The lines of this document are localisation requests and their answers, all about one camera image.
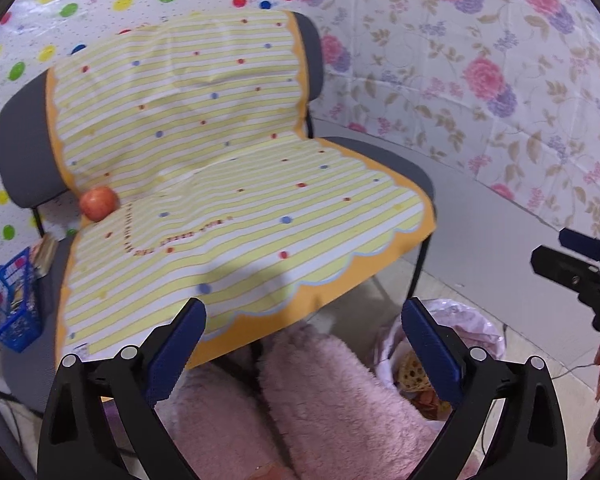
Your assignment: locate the person's leg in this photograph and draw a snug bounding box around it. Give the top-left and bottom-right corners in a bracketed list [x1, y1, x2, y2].
[257, 324, 453, 480]
[155, 360, 301, 480]

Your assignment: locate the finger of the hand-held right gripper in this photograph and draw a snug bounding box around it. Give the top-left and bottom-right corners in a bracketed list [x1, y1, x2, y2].
[530, 245, 600, 306]
[559, 227, 600, 262]

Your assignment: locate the person's right leg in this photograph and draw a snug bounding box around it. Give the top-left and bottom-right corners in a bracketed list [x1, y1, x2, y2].
[257, 324, 453, 480]

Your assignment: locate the red apple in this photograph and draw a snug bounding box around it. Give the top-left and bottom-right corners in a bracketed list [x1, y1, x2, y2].
[78, 186, 120, 222]

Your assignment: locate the trail of brown crumbs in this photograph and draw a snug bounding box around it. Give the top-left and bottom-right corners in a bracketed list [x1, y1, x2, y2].
[105, 202, 233, 257]

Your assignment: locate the thin black cable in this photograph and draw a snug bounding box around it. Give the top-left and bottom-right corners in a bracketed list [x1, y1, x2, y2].
[550, 357, 600, 383]

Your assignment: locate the person's left leg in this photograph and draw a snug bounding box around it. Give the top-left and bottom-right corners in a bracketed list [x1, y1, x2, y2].
[155, 360, 301, 480]

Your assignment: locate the blue plastic basket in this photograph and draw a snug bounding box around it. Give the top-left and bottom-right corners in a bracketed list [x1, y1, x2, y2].
[0, 247, 43, 353]

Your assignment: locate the yellow foam fruit net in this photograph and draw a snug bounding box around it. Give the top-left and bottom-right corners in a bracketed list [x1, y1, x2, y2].
[397, 350, 433, 392]

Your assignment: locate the pink trash bag bin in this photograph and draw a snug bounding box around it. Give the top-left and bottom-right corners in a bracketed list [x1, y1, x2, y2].
[367, 297, 508, 421]

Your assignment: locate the floral plastic sheet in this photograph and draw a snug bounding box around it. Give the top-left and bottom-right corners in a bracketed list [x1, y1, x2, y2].
[290, 0, 600, 241]

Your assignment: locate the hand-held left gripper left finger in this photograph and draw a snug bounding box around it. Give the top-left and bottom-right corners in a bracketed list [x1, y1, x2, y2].
[36, 297, 208, 480]

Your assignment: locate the yellow striped dotted cloth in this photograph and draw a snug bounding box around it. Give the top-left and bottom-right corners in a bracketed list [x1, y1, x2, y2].
[45, 10, 437, 363]

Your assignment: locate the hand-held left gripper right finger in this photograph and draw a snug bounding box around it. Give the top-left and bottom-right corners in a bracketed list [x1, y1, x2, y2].
[401, 297, 568, 480]

